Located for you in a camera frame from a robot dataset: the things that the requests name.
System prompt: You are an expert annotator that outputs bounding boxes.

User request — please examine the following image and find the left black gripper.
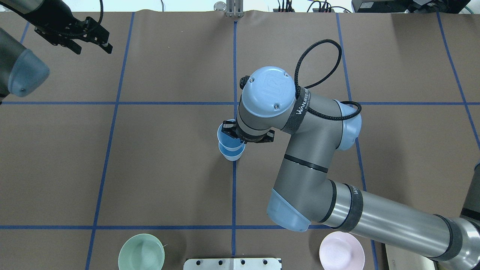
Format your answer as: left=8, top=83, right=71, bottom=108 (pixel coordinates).
left=34, top=0, right=113, bottom=55

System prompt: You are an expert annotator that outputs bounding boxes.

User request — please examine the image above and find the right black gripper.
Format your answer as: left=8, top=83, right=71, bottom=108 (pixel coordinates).
left=222, top=119, right=275, bottom=144

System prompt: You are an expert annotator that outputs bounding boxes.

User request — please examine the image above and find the blue cup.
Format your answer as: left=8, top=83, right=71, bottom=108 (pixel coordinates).
left=218, top=142, right=246, bottom=161
left=217, top=123, right=246, bottom=152

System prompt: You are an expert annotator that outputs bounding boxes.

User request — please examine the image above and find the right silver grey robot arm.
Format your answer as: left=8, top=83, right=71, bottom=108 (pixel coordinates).
left=218, top=66, right=479, bottom=270

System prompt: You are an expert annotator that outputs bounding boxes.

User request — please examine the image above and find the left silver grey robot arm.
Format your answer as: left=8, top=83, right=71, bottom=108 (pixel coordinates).
left=0, top=0, right=113, bottom=101

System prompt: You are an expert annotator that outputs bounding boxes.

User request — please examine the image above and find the green bowl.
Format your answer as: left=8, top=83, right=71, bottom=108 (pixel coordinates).
left=118, top=234, right=166, bottom=270

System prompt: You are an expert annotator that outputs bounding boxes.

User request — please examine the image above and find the pink bowl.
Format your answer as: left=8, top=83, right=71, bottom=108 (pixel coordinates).
left=318, top=232, right=366, bottom=270

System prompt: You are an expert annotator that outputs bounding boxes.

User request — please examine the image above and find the black laptop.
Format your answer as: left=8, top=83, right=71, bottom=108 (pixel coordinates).
left=351, top=0, right=470, bottom=14

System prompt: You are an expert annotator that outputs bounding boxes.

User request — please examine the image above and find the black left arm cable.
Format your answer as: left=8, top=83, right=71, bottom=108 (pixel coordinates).
left=64, top=0, right=104, bottom=38

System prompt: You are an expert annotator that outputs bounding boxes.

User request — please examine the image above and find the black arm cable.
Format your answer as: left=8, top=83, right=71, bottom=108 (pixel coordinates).
left=64, top=0, right=104, bottom=38
left=294, top=39, right=363, bottom=122

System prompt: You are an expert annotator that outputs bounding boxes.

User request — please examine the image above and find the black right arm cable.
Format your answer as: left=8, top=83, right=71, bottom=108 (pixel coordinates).
left=294, top=39, right=363, bottom=122

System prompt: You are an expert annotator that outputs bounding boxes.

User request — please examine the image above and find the aluminium frame post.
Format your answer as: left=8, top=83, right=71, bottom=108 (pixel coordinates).
left=225, top=0, right=245, bottom=18

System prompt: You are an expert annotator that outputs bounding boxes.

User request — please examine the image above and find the white camera mast base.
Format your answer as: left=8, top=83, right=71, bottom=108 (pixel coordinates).
left=183, top=258, right=283, bottom=270

